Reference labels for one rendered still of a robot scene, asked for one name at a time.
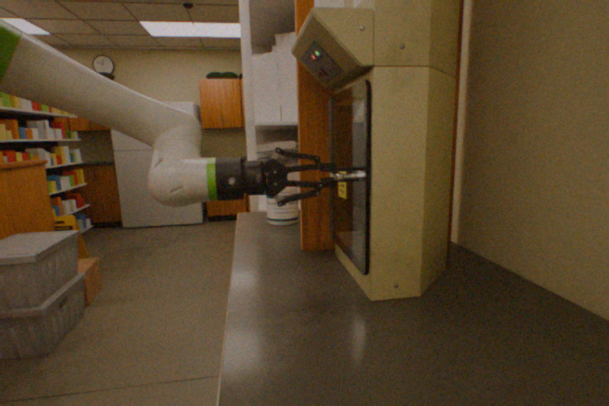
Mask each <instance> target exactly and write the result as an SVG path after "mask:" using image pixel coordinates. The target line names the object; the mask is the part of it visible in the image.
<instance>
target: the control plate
mask: <svg viewBox="0 0 609 406"><path fill-rule="evenodd" d="M316 52H318V53H319V55H318V54H316ZM313 56H314V57H315V59H314V58H313ZM301 60H302V61H303V62H304V64H305V65H306V66H307V67H308V68H309V69H310V70H311V71H312V72H313V73H314V74H315V75H316V76H317V77H318V78H319V79H320V80H321V81H322V83H323V84H326V83H328V82H329V81H331V80H332V79H333V78H335V77H336V76H338V75H339V74H341V73H343V70H342V69H341V68H340V67H339V66H338V65H337V64H336V63H335V62H334V61H333V60H332V58H331V57H330V56H329V55H328V54H327V53H326V52H325V51H324V50H323V49H322V48H321V46H320V45H319V44H318V43H317V42H316V41H314V42H313V43H312V45H311V46H310V47H309V49H308V50H307V52H306V53H305V55H304V56H303V58H302V59H301ZM329 63H330V64H331V65H332V66H333V67H332V66H331V67H330V69H327V65H328V66H329V65H330V64H329ZM321 68H323V69H325V68H326V69H327V70H328V71H326V72H327V73H328V76H326V75H325V74H324V73H323V72H322V71H321ZM319 72H321V73H322V74H323V75H324V77H322V76H321V75H320V74H319ZM318 74H319V75H320V76H321V78H320V77H319V76H318Z"/></svg>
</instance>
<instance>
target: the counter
mask: <svg viewBox="0 0 609 406"><path fill-rule="evenodd" d="M216 406H609V320H607V319H605V318H603V317H602V316H600V315H598V314H595V313H593V312H591V311H589V310H588V309H586V308H583V307H582V306H580V305H578V304H575V303H573V302H571V301H569V300H567V299H565V298H564V297H562V296H560V295H557V294H555V293H553V292H551V291H549V290H547V289H545V288H544V287H542V286H540V285H537V284H535V283H533V282H531V281H529V280H527V279H525V278H524V277H522V276H520V275H517V274H515V273H513V272H511V271H509V270H507V269H506V268H504V267H503V266H500V265H498V264H496V263H494V262H492V261H490V260H488V259H486V258H484V257H482V256H479V255H477V254H475V253H473V252H471V251H469V250H467V249H466V248H464V247H462V246H459V245H457V244H455V243H453V242H451V241H447V256H446V269H445V270H444V271H443V272H442V273H441V274H440V275H439V277H438V278H437V279H436V280H435V281H434V282H433V283H432V284H431V285H430V286H429V287H428V288H427V289H426V291H425V292H424V293H423V294H422V295H421V296H415V297H406V298H396V299H387V300H377V301H371V300H370V299H369V298H368V296H367V295H366V294H365V292H364V291H363V290H362V289H361V288H360V286H359V285H358V284H357V283H356V281H355V280H354V279H353V277H352V276H351V274H350V273H349V272H348V270H347V269H346V268H345V266H344V265H343V264H342V262H341V261H340V260H339V258H338V257H337V256H336V254H335V249H332V250H319V251H306V252H303V250H302V236H301V209H299V221H298V222H296V223H294V224H289V225H273V224H269V223H268V222H267V213H266V211H261V212H245V213H237V229H236V238H235V246H234V255H233V263H232V271H231V280H230V288H229V297H228V305H227V320H226V330H225V338H224V346H223V355H222V363H221V372H219V380H218V388H217V404H216Z"/></svg>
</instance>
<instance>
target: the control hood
mask: <svg viewBox="0 0 609 406"><path fill-rule="evenodd" d="M314 41H316V42H317V43H318V44H319V45H320V46H321V48H322V49H323V50H324V51H325V52H326V53H327V54H328V55H329V56H330V57H331V58H332V60H333V61H334V62H335V63H336V64H337V65H338V66H339V67H340V68H341V69H342V70H343V72H342V73H341V74H339V75H338V76H336V77H335V78H333V79H332V80H331V81H329V82H328V83H326V84H323V83H322V81H321V80H320V79H319V78H318V77H317V76H316V75H315V74H314V73H313V72H312V71H311V70H310V69H309V68H308V67H307V66H306V65H305V64H304V62H303V61H302V60H301V59H302V58H303V56H304V55H305V53H306V52H307V50H308V49H309V47H310V46H311V45H312V43H313V42H314ZM290 52H291V54H292V55H293V56H294V58H295V59H296V60H297V61H299V62H300V63H301V64H302V65H303V66H304V67H305V68H306V70H307V71H308V72H309V73H311V74H312V75H313V77H314V78H315V79H316V80H317V81H318V82H319V83H321V84H322V85H323V87H324V88H326V89H333V88H334V87H336V86H338V85H340V84H341V83H343V82H346V81H348V80H349V79H351V78H353V77H354V76H355V75H357V74H359V73H361V72H363V71H365V70H367V69H369V68H370V67H372V65H373V10H372V9H371V8H357V7H325V6H314V7H313V8H312V9H311V11H310V13H309V15H308V16H307V18H306V20H305V22H304V25H303V27H302V29H301V31H299V34H298V36H297V37H296V39H295V42H294V44H293V46H292V48H291V49H290Z"/></svg>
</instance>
